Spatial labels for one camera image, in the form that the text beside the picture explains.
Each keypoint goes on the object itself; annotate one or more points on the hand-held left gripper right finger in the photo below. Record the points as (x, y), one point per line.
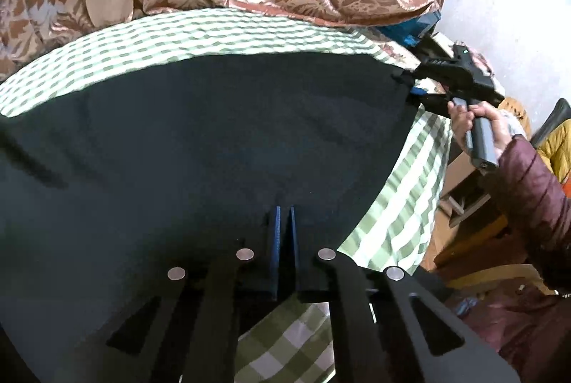
(293, 249)

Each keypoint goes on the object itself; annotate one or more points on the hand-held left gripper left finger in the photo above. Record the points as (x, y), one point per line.
(275, 249)

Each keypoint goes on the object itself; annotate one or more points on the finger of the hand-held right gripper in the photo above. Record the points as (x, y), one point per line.
(424, 97)
(408, 76)

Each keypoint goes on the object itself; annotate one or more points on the black pants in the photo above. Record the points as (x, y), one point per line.
(200, 142)

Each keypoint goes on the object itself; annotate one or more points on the person's right forearm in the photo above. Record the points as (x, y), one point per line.
(535, 195)

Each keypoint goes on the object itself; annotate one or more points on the person's right hand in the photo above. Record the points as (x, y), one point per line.
(486, 124)

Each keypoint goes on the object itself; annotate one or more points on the blue box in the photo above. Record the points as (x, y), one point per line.
(410, 28)

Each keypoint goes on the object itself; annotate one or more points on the black chair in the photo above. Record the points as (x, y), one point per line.
(555, 120)

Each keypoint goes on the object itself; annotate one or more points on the yellow jacket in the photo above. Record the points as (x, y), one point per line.
(557, 155)

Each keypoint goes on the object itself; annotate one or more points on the wooden furniture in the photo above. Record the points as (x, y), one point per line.
(473, 222)

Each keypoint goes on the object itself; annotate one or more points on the person's maroon clothing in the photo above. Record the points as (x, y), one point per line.
(526, 334)

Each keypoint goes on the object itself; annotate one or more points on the green checked bedsheet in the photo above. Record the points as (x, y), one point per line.
(134, 39)

